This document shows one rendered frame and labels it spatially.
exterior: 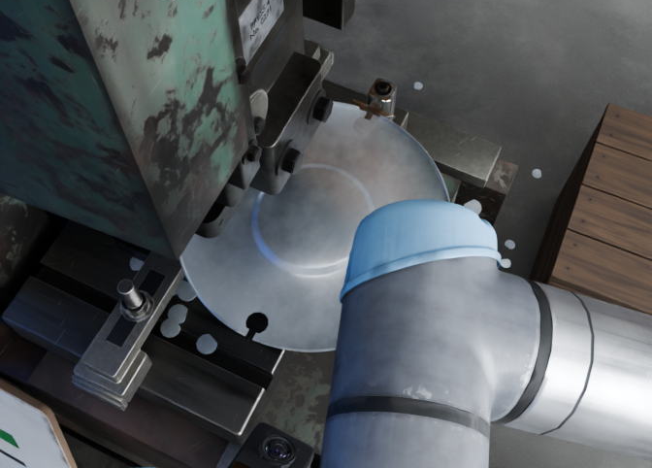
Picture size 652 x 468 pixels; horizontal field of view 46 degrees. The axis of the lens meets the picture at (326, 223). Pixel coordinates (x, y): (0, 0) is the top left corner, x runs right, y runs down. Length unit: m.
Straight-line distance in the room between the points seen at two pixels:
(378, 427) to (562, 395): 0.10
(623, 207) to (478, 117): 0.57
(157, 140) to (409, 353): 0.17
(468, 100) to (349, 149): 1.07
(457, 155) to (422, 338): 0.70
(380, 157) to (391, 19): 1.21
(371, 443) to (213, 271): 0.49
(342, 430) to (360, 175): 0.52
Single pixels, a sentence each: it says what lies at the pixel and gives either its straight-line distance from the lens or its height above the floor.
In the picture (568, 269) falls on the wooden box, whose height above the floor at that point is 0.35.
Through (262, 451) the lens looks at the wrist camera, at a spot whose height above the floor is 0.98.
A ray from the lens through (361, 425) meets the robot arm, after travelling 0.34.
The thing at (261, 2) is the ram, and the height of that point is 1.08.
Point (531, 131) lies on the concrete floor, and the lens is 1.88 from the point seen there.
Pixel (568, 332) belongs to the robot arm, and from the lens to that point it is 0.38.
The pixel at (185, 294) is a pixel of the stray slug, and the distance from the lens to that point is 0.87.
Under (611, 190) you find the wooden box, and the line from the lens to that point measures 1.41.
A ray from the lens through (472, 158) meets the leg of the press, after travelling 1.03.
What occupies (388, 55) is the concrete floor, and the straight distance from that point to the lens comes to 1.95.
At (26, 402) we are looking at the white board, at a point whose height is 0.59.
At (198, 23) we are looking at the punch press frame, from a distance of 0.40.
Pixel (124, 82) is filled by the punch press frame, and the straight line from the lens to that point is 0.36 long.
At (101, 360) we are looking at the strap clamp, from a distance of 0.81.
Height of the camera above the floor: 1.50
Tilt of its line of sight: 63 degrees down
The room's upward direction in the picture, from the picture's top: straight up
